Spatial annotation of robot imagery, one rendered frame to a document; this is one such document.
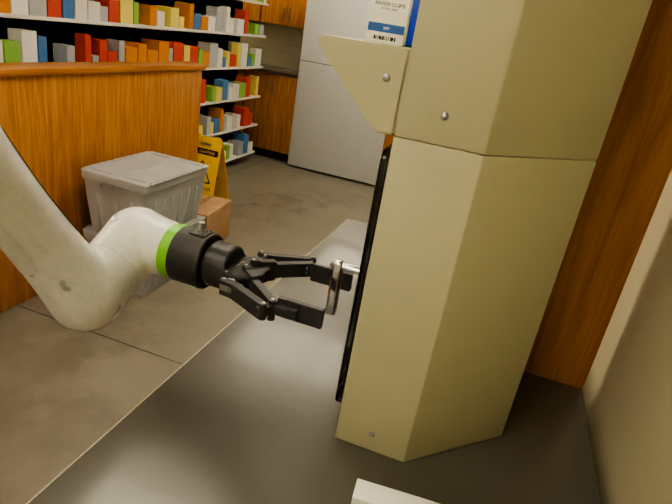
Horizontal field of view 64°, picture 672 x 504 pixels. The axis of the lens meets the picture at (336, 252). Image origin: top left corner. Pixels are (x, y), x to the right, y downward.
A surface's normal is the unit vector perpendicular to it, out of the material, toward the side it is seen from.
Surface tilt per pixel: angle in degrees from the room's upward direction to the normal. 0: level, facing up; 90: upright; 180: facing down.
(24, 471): 0
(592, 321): 90
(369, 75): 90
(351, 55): 90
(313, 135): 90
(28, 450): 0
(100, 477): 0
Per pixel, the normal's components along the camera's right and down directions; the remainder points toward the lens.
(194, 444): 0.15, -0.91
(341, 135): -0.32, 0.32
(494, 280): 0.43, 0.41
